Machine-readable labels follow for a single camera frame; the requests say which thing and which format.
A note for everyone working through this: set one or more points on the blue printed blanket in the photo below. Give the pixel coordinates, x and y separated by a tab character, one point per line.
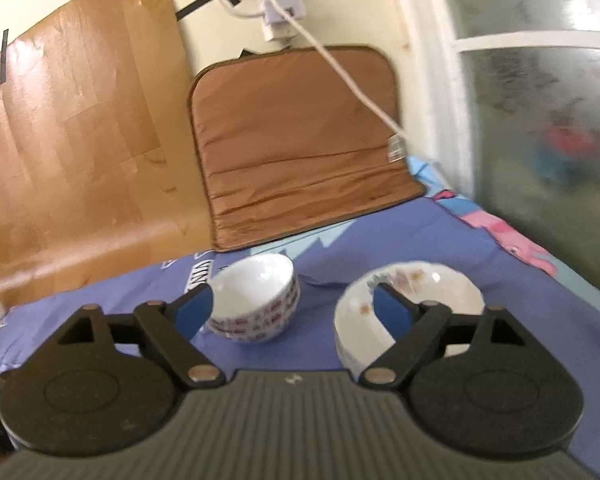
530	320

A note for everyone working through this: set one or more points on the brown cardboard sheet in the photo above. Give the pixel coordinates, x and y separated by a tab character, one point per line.
80	135

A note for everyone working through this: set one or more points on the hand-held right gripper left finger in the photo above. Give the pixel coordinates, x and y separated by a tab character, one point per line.
195	310

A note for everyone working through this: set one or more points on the white window frame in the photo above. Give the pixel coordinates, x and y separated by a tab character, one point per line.
430	85

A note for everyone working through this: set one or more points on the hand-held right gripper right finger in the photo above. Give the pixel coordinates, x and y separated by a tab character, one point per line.
390	306

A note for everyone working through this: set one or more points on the brown cushion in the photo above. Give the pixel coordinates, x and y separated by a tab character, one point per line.
290	150

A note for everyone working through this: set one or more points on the white bowl with red print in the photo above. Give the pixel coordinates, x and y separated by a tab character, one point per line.
260	280

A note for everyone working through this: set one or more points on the frosted window pane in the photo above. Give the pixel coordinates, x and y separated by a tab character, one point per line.
545	160

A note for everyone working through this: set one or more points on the white power adapter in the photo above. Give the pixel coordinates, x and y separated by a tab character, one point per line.
280	17

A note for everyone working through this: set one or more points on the white floral deep plate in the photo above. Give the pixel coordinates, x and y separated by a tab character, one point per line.
435	280

